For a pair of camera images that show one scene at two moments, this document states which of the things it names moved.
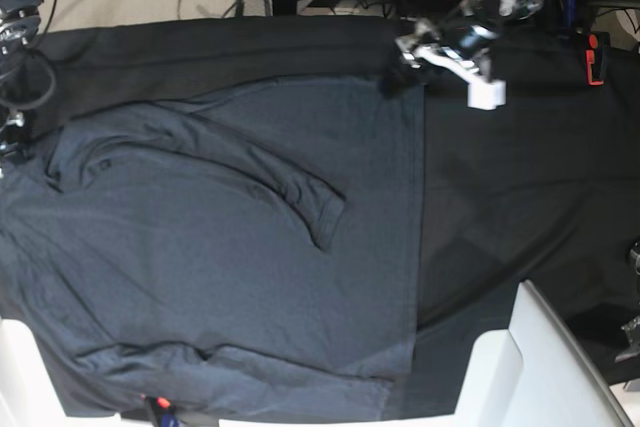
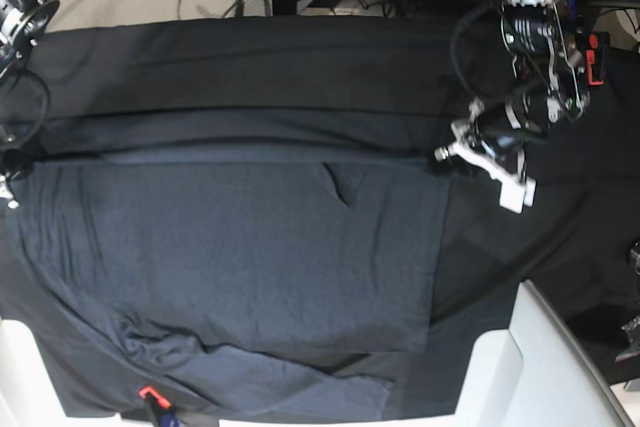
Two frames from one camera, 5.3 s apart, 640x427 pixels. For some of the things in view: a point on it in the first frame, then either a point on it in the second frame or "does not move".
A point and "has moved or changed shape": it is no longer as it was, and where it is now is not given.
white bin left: (28, 395) does not move
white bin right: (537, 373) does not move
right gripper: (469, 47) -> (498, 137)
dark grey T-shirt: (247, 253) has moved or changed shape
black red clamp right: (599, 42) does not move
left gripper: (8, 149) -> (12, 163)
